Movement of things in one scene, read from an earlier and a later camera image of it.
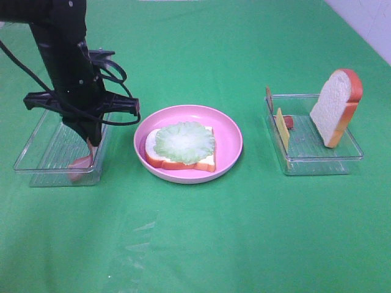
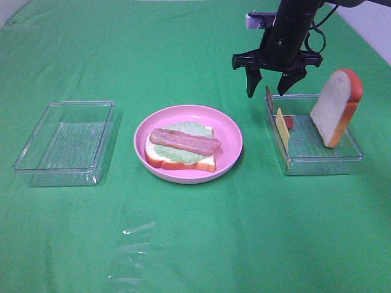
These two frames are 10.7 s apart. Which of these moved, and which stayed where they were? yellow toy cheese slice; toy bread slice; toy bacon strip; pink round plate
Moved: toy bacon strip
Stayed: pink round plate; yellow toy cheese slice; toy bread slice
